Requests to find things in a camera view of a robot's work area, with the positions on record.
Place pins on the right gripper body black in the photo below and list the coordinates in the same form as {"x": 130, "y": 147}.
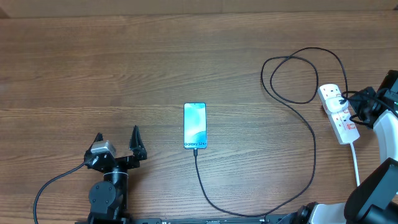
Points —
{"x": 362, "y": 112}

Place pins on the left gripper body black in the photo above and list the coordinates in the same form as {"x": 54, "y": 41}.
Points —
{"x": 125, "y": 162}

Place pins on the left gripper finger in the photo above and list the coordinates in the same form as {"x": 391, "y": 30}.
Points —
{"x": 136, "y": 145}
{"x": 99, "y": 137}

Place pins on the Samsung Galaxy smartphone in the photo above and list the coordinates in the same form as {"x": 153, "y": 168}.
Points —
{"x": 194, "y": 126}

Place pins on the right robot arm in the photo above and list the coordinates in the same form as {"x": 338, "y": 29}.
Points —
{"x": 374, "y": 200}

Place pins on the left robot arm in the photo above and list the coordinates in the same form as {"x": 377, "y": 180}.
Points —
{"x": 109, "y": 197}

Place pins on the white USB charger plug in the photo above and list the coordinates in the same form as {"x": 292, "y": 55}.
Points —
{"x": 336, "y": 104}

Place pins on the white power strip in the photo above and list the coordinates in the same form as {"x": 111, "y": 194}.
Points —
{"x": 344, "y": 129}

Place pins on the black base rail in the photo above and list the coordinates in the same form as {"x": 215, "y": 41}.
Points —
{"x": 270, "y": 219}

